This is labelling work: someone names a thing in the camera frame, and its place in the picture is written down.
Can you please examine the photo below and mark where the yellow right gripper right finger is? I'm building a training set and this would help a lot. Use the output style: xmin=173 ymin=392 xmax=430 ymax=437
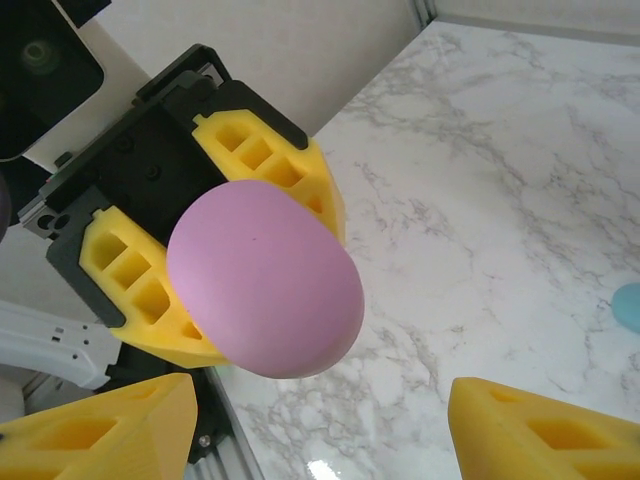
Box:
xmin=446 ymin=377 xmax=640 ymax=480

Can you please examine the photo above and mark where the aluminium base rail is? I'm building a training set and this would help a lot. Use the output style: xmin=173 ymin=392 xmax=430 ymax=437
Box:
xmin=192 ymin=384 xmax=266 ymax=480

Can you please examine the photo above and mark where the aluminium frame post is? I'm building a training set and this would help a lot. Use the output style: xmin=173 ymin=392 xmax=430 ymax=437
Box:
xmin=407 ymin=0 xmax=444 ymax=29

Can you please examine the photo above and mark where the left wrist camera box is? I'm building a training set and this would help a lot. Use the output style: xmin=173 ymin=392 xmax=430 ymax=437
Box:
xmin=0 ymin=0 xmax=151 ymax=164

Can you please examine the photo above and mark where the purple earbud charging case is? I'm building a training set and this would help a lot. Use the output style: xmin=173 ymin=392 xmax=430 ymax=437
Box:
xmin=165 ymin=178 xmax=366 ymax=380

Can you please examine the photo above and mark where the teal earbud charging case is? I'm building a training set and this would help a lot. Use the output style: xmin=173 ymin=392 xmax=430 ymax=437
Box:
xmin=611 ymin=282 xmax=640 ymax=335

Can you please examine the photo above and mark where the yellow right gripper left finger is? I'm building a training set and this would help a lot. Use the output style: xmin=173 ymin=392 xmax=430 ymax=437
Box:
xmin=0 ymin=372 xmax=200 ymax=480

